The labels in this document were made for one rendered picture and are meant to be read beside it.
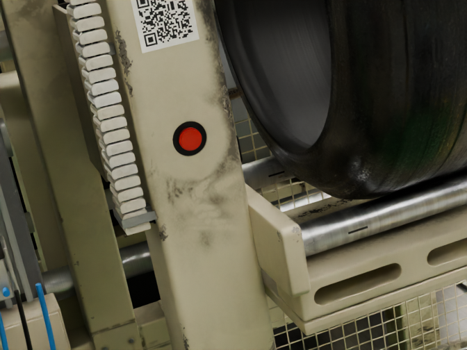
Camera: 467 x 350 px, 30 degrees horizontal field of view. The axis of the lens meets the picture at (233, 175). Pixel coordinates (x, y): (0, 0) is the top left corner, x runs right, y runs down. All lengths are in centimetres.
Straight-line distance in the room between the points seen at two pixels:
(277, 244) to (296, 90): 44
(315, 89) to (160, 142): 45
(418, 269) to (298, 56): 48
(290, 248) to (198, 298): 18
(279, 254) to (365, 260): 12
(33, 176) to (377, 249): 91
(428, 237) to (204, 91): 36
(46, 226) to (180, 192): 82
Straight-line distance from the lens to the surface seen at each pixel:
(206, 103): 112
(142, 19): 108
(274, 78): 149
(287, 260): 109
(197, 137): 112
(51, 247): 195
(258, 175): 140
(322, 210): 149
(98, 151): 151
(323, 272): 115
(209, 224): 117
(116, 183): 112
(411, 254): 119
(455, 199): 123
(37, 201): 190
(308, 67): 151
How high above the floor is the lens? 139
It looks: 20 degrees down
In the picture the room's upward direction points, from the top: 11 degrees counter-clockwise
